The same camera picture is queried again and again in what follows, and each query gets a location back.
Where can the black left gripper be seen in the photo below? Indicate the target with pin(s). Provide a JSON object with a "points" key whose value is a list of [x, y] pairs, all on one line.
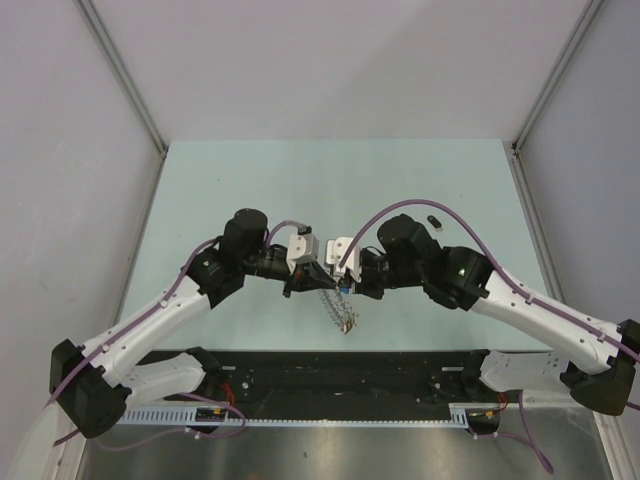
{"points": [[310, 275]]}

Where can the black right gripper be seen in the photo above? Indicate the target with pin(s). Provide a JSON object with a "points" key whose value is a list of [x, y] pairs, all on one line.
{"points": [[363, 287]]}

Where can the steel disc with key rings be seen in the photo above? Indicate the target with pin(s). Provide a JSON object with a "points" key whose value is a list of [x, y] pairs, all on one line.
{"points": [[337, 307]]}

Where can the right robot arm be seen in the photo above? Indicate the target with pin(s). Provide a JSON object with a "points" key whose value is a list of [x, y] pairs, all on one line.
{"points": [[593, 361]]}

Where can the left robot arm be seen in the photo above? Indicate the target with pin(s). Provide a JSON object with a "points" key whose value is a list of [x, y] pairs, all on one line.
{"points": [[93, 384]]}

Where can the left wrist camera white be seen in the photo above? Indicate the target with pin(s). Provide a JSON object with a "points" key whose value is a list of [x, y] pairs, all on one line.
{"points": [[302, 248]]}

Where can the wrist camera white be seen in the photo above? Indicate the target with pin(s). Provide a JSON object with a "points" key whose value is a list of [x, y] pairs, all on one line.
{"points": [[302, 248], [343, 259]]}

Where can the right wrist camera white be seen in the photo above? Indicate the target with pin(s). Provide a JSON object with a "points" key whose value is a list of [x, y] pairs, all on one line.
{"points": [[343, 259]]}

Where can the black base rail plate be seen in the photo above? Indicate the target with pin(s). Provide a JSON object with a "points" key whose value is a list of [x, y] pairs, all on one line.
{"points": [[435, 377]]}

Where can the grey slotted cable duct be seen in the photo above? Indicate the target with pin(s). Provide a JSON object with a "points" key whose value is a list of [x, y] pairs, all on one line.
{"points": [[392, 415]]}

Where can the left aluminium frame post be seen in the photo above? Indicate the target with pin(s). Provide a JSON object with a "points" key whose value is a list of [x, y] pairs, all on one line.
{"points": [[117, 65]]}

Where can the aluminium frame post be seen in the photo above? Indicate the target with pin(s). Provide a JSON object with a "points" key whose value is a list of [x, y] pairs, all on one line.
{"points": [[579, 33], [117, 65]]}

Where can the right aluminium frame post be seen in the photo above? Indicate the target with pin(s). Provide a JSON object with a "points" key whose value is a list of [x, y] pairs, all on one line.
{"points": [[579, 33]]}

